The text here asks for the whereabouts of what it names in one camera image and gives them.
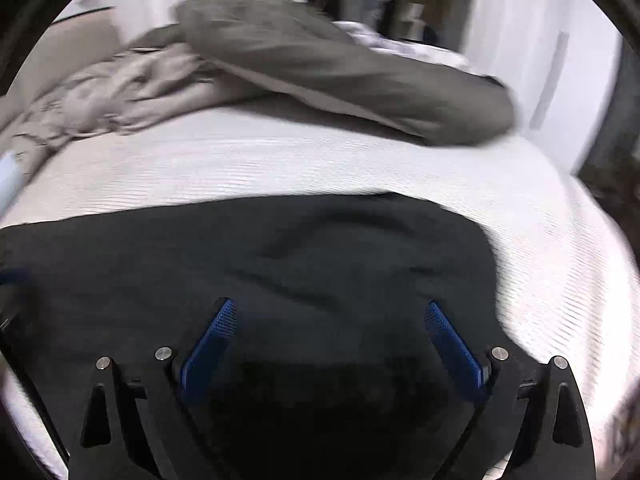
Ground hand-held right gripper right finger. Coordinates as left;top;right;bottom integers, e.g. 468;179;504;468
424;301;598;480

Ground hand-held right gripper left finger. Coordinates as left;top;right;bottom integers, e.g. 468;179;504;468
67;297;238;480

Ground black pants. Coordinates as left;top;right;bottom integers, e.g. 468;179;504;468
0;191;501;480

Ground light blue pillow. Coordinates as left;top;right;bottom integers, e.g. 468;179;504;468
0;154;24;213

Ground light grey bed sheet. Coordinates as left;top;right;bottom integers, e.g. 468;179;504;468
0;25;281;161

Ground beige padded headboard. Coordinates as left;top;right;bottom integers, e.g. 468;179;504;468
0;5;119;128

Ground dark grey duvet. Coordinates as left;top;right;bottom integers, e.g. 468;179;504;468
172;0;518;147

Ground white patterned bedding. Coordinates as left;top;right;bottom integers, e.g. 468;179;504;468
332;20;473;70

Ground white chair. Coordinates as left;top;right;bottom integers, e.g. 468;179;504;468
399;2;429;42

